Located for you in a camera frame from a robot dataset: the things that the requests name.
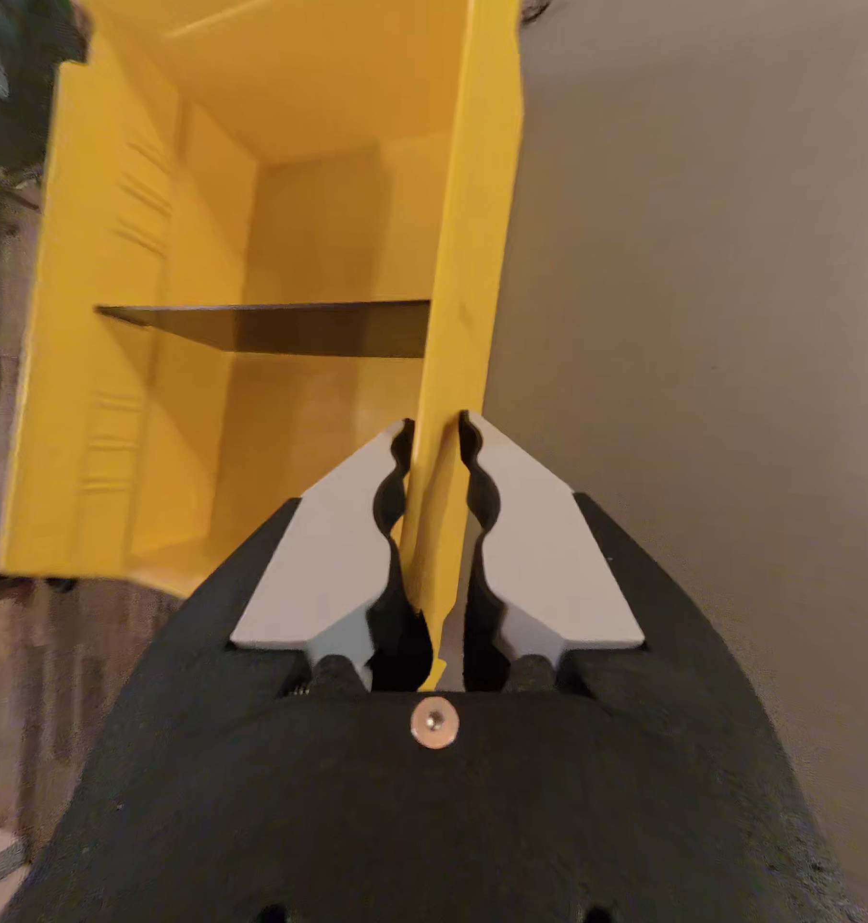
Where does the yellow plastic bin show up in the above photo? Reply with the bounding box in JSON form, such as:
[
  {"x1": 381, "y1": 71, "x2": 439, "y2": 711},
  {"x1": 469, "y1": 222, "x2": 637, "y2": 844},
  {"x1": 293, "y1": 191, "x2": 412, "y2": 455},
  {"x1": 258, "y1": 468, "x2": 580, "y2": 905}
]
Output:
[{"x1": 0, "y1": 0, "x2": 525, "y2": 693}]

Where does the black bin divider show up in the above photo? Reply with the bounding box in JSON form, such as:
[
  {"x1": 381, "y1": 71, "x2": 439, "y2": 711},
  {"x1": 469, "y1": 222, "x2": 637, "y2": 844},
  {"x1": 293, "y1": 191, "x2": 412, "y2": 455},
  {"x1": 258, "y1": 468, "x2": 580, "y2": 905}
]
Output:
[{"x1": 95, "y1": 299, "x2": 431, "y2": 359}]

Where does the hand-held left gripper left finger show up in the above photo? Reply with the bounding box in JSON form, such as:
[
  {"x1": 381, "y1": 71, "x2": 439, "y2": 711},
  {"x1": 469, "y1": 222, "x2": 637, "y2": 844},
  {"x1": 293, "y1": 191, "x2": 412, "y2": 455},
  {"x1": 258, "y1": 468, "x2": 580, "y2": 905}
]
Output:
[{"x1": 230, "y1": 418, "x2": 436, "y2": 691}]

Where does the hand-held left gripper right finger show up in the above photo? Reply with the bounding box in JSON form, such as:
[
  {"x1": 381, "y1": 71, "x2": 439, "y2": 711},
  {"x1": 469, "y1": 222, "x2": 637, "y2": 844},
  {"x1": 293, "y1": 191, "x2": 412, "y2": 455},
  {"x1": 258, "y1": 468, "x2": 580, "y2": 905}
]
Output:
[{"x1": 459, "y1": 410, "x2": 646, "y2": 691}]

